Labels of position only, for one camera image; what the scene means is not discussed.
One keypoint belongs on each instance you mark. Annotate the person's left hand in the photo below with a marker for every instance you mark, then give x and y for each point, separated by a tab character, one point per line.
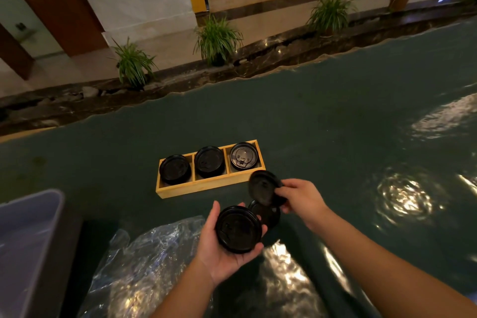
220	265

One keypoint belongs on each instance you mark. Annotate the clear plastic bag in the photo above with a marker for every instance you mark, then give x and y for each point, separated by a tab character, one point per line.
149	265

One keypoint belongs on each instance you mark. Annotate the dark green table cover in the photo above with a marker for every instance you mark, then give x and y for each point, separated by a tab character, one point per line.
335	112

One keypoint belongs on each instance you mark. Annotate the black lids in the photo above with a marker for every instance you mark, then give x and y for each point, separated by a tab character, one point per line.
244	155
175	169
209	161

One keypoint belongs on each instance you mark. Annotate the brown wooden door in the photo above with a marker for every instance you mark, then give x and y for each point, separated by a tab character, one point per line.
52	1

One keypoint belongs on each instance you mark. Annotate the wooden three-compartment tray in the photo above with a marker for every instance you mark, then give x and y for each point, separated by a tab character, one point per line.
193	189

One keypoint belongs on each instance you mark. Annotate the person's right forearm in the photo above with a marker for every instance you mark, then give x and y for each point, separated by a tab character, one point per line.
391	273

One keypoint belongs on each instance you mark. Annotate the potted green grass plant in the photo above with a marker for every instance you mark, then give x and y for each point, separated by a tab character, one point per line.
217	40
132	64
331	12

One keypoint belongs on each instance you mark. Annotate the black round lid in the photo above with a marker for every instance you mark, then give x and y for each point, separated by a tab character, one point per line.
264	187
270	215
238	230

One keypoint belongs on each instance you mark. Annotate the small grey stone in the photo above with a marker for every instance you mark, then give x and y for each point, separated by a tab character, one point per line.
89	92

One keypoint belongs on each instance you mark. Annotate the dark brown door frame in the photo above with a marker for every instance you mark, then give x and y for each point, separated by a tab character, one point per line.
15	53

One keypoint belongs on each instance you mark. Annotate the dark stone planter bed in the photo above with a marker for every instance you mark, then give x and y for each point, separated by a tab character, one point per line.
111	101

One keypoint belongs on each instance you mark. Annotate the grey-purple plastic bin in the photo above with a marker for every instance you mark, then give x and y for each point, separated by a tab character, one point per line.
26	239

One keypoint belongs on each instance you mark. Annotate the person's right hand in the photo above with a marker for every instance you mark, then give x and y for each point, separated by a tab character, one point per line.
305	202

